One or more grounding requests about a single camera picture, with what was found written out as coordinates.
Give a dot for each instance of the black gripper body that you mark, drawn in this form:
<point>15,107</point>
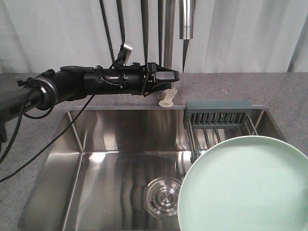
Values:
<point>124,80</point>

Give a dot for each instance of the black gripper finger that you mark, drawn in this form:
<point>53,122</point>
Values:
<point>154,88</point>
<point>165,75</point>

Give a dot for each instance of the light green round plate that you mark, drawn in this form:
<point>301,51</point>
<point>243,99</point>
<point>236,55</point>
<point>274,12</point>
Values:
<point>249,183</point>

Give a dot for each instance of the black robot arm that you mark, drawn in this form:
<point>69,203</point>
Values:
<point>76,82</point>

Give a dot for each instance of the grey sink dish rack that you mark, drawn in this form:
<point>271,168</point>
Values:
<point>215,115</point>

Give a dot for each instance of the steel kitchen faucet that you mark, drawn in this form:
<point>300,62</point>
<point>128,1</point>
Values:
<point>175,30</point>

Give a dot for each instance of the stainless steel sink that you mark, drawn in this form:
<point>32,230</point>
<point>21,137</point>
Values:
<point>95,176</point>

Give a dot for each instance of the white pleated curtain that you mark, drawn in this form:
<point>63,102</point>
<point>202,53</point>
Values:
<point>229,36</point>

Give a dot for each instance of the steel sink drain strainer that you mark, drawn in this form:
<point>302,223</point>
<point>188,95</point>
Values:
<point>161,196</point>

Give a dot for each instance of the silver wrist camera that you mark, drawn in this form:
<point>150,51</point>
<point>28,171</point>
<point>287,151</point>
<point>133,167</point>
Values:
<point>125,51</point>

